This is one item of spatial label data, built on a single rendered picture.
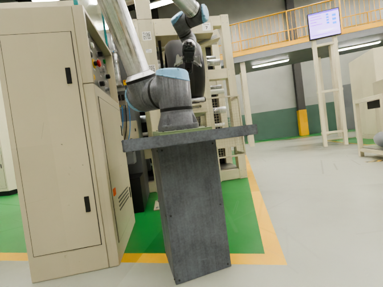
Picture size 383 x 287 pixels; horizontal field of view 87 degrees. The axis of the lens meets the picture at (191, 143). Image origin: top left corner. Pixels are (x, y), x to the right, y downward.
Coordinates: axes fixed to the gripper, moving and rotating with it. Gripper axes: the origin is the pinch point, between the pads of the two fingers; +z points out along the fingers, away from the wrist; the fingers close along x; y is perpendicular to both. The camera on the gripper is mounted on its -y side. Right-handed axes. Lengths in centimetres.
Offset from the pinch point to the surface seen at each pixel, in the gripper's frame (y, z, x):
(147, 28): -7, -85, -38
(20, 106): -2, 36, -75
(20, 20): 24, 7, -76
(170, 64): -22, -48, -16
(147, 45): -18, -74, -38
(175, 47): -13, -59, -12
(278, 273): -38, 91, 40
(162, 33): -21, -110, -30
